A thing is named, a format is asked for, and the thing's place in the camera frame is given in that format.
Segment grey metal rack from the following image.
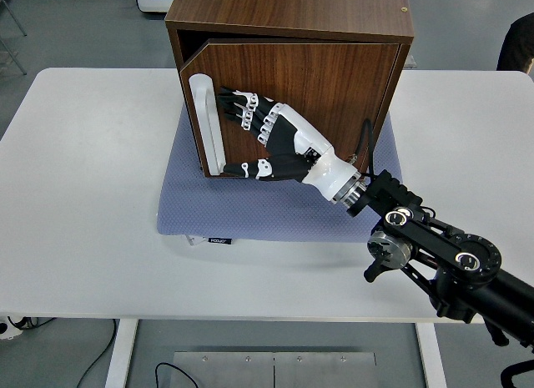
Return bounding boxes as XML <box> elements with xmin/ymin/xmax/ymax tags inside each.
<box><xmin>0</xmin><ymin>0</ymin><xmax>29</xmax><ymax>76</ymax></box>

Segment white appliance with slot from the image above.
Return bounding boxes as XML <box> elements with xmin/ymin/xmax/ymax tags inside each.
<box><xmin>133</xmin><ymin>0</ymin><xmax>181</xmax><ymax>14</ymax></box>

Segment white plastic door handle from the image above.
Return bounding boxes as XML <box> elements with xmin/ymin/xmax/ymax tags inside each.
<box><xmin>188</xmin><ymin>73</ymin><xmax>227</xmax><ymax>176</ymax></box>

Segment long black floor cable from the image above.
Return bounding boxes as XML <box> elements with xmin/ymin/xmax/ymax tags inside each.
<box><xmin>78</xmin><ymin>319</ymin><xmax>118</xmax><ymax>388</ymax></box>

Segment person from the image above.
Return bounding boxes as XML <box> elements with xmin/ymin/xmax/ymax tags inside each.
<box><xmin>496</xmin><ymin>14</ymin><xmax>534</xmax><ymax>76</ymax></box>

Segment white power strip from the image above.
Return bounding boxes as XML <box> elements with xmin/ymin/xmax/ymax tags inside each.
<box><xmin>0</xmin><ymin>315</ymin><xmax>39</xmax><ymax>341</ymax></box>

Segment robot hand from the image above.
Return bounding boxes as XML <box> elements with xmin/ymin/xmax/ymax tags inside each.
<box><xmin>216</xmin><ymin>86</ymin><xmax>360</xmax><ymax>202</ymax></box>

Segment brown wooden cabinet body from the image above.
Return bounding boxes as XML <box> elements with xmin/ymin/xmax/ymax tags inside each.
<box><xmin>164</xmin><ymin>0</ymin><xmax>415</xmax><ymax>179</ymax></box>

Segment white table leg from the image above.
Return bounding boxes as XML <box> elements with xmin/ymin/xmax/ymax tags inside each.
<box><xmin>416</xmin><ymin>322</ymin><xmax>448</xmax><ymax>388</ymax></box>
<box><xmin>103</xmin><ymin>319</ymin><xmax>139</xmax><ymax>388</ymax></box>

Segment looped black floor cable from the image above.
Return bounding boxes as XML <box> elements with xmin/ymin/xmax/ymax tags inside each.
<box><xmin>154</xmin><ymin>361</ymin><xmax>197</xmax><ymax>388</ymax></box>

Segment grey metal plate with screws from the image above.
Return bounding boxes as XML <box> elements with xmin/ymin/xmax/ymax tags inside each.
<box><xmin>172</xmin><ymin>351</ymin><xmax>377</xmax><ymax>388</ymax></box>

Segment brown wooden cabinet door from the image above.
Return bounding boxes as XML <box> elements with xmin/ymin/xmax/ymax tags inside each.
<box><xmin>179</xmin><ymin>38</ymin><xmax>401</xmax><ymax>179</ymax></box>

